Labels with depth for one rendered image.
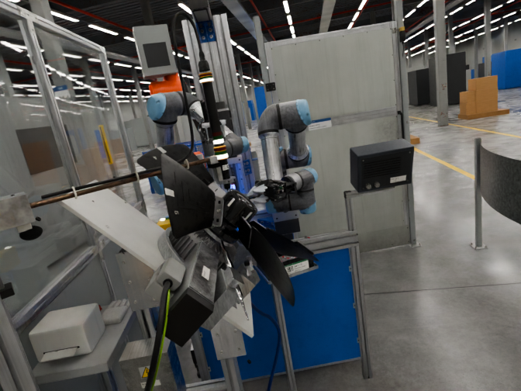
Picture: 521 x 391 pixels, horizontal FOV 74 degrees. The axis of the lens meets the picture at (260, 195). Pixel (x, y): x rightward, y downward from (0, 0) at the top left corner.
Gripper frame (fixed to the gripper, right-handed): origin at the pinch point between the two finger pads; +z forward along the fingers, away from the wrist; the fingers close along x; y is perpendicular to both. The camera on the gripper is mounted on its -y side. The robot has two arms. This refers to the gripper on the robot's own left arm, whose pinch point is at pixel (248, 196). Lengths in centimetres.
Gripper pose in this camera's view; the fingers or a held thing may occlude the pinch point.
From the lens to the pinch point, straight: 133.3
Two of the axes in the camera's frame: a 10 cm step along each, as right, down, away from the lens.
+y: 6.6, 1.8, -7.3
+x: 1.0, 9.4, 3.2
